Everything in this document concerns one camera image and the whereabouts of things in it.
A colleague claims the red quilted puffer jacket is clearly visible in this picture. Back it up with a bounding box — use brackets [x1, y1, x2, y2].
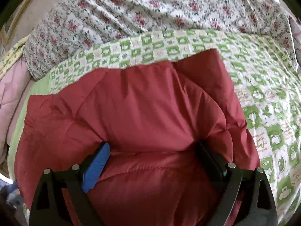
[14, 50, 260, 225]

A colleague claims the pink quilt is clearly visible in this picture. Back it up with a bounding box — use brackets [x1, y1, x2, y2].
[0, 57, 35, 162]

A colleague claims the green white patterned bedspread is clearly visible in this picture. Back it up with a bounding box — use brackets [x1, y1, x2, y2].
[8, 30, 300, 225]

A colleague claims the yellow patterned cloth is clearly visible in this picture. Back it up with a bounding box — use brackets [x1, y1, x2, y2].
[0, 34, 31, 80]

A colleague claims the floral rose print duvet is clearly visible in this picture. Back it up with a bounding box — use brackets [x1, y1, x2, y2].
[23, 0, 300, 80]

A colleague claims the pink plaid pillow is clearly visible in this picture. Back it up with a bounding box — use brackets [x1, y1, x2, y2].
[289, 16, 301, 65]

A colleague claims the framed picture on wall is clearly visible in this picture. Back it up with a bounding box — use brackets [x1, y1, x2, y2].
[1, 0, 32, 50]

